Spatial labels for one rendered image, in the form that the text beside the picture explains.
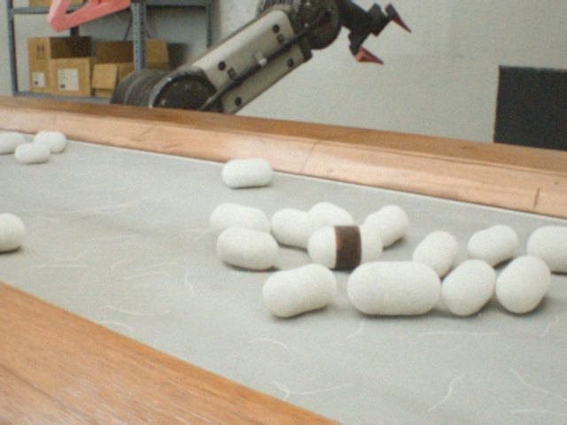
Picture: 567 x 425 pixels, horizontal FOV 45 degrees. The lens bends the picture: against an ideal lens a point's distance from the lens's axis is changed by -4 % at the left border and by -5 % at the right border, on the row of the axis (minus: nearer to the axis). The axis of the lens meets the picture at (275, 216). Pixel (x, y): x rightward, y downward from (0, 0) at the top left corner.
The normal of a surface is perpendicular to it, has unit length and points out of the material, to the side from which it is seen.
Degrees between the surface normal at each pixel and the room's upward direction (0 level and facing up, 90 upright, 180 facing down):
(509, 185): 45
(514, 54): 91
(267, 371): 0
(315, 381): 0
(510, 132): 86
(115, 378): 0
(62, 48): 90
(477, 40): 90
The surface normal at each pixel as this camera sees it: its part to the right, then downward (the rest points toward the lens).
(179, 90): 0.63, 0.19
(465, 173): -0.44, -0.55
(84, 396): 0.00, -0.97
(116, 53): 0.66, 0.44
